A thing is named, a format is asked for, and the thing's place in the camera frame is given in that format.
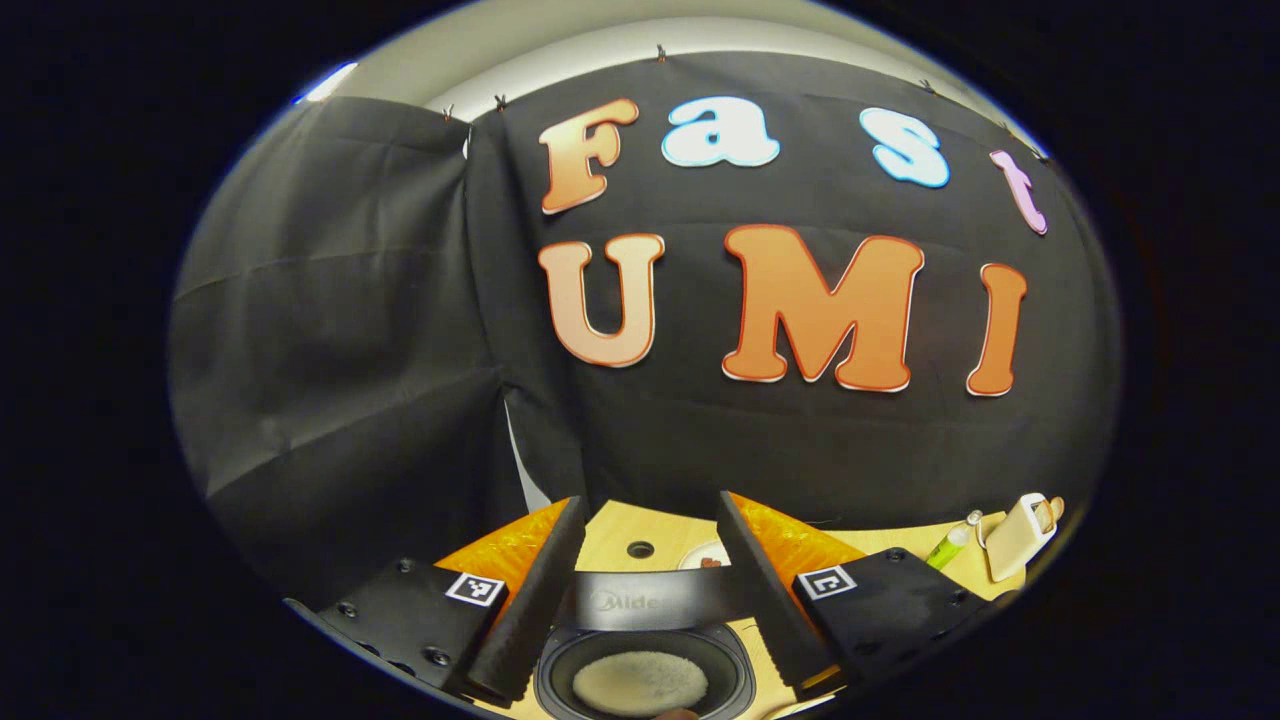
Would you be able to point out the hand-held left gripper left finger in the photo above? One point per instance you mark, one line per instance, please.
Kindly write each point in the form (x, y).
(525, 615)

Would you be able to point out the white round plate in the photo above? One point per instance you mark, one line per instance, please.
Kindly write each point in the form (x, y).
(692, 555)

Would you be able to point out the black backdrop cloth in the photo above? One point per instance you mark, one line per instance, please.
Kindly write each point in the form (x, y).
(350, 350)

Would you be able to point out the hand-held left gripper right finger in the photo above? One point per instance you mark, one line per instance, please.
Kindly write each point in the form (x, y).
(765, 590)

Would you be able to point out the black table grommet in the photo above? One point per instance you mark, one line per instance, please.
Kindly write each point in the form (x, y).
(640, 549)

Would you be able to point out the white toaster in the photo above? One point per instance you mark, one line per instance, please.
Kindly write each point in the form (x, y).
(1015, 545)

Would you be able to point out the white rice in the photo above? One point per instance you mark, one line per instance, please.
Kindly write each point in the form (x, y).
(640, 683)

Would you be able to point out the ceiling light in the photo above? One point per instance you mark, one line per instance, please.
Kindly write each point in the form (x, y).
(327, 82)

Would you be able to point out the green label plastic bottle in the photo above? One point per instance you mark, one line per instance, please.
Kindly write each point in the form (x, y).
(950, 545)

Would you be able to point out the row of black cloth clips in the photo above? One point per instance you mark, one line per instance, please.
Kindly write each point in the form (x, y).
(660, 51)

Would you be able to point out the black silver rice cooker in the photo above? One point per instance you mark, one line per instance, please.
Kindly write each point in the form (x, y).
(660, 600)

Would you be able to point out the toast slice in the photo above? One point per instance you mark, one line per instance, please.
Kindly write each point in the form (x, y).
(1050, 512)

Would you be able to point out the clear rice container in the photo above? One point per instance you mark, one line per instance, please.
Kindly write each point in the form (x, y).
(805, 708)

